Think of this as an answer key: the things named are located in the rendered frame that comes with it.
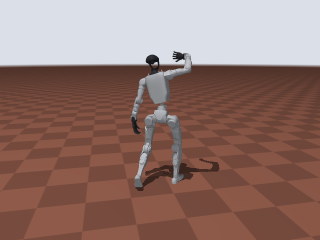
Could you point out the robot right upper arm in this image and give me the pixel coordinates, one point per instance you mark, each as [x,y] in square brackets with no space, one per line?
[170,74]

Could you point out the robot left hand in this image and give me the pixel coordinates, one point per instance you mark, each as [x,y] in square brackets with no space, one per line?
[134,125]

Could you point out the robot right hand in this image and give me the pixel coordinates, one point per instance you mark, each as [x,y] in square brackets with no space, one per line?
[179,56]

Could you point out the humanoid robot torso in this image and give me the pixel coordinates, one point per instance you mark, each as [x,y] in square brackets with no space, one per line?
[159,92]

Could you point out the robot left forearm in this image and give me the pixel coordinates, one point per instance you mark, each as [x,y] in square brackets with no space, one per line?
[135,110]

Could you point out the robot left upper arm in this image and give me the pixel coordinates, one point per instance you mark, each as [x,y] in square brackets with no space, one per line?
[141,90]

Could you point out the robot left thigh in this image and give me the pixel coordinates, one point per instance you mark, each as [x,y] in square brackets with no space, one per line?
[149,133]

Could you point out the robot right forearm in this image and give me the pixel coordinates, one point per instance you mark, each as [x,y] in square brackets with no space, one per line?
[188,61]

